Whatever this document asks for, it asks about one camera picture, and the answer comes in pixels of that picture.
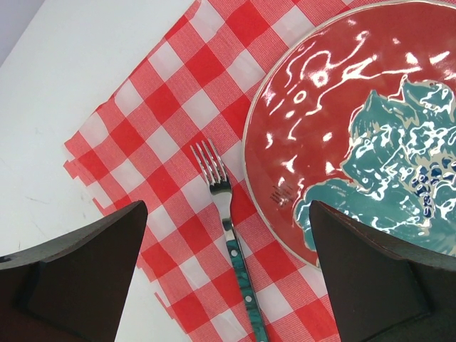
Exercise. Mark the fork with green handle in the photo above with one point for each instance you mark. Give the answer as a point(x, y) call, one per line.
point(220, 188)

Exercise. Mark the red white checkered cloth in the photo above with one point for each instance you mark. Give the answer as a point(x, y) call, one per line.
point(199, 83)

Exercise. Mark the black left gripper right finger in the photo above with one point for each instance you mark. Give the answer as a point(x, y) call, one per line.
point(382, 288)

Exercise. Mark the red teal ceramic plate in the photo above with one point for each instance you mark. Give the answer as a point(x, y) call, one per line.
point(360, 114)

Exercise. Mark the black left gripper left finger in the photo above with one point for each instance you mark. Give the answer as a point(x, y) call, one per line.
point(73, 287)

